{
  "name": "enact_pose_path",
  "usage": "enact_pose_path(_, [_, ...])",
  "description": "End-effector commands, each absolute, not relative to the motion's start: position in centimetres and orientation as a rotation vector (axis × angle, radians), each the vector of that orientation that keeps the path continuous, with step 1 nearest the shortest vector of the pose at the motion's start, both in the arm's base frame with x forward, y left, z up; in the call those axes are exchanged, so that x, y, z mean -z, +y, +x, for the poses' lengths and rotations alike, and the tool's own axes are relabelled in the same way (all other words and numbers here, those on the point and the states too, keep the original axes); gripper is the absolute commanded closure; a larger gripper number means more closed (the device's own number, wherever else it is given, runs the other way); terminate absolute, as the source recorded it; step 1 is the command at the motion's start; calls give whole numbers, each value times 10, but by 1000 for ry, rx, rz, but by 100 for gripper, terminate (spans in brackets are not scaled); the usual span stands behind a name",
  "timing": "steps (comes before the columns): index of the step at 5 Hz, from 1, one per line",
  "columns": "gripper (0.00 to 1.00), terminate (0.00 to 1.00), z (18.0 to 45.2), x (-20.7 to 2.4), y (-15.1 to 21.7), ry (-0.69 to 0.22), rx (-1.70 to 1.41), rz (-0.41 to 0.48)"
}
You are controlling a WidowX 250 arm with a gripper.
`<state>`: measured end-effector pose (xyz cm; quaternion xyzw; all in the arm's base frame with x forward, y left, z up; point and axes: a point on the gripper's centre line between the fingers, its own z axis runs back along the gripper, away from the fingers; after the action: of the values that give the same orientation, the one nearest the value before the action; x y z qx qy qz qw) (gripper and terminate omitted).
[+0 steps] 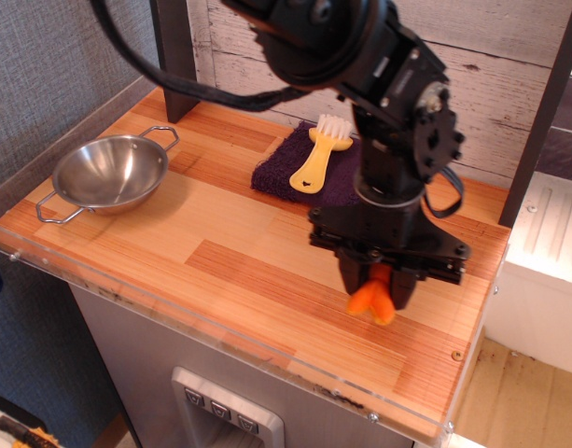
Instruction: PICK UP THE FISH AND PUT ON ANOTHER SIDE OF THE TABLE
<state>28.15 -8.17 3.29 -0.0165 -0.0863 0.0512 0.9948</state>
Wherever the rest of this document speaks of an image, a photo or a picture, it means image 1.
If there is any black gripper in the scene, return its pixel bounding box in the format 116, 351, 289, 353
309, 187, 470, 311

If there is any orange plush fish toy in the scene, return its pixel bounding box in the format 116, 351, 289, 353
346, 264, 396, 326

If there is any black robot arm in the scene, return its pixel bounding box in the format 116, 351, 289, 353
230, 1, 470, 309

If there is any purple folded cloth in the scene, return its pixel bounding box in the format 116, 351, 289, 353
251, 121, 361, 206

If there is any yellow white bristle brush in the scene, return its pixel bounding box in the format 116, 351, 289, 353
289, 114, 353, 194

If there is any white toy sink unit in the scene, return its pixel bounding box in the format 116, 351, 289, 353
484, 173, 572, 372

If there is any silver toy fridge cabinet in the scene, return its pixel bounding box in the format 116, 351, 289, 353
71, 287, 413, 447

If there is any yellow object bottom left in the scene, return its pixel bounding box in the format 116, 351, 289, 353
24, 428, 59, 448

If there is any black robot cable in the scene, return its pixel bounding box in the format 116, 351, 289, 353
89, 0, 310, 112

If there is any small steel handled bowl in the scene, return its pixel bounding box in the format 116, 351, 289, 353
35, 126, 180, 225

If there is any dark right frame post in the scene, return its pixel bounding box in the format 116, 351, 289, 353
498, 11, 572, 228

